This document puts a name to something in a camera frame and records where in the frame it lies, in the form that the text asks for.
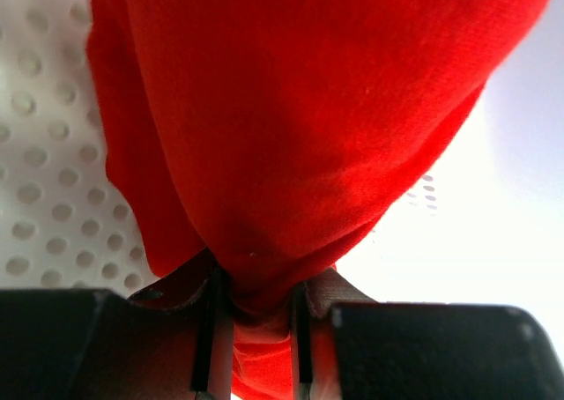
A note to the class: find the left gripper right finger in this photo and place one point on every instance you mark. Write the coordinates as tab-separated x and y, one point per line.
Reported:
313	349

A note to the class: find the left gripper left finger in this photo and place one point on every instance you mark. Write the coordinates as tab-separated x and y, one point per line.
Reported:
171	340

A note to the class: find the bright red t-shirt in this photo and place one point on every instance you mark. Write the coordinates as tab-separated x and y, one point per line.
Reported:
276	133

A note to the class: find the white perforated plastic basket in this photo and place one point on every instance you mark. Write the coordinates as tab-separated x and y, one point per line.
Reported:
63	224

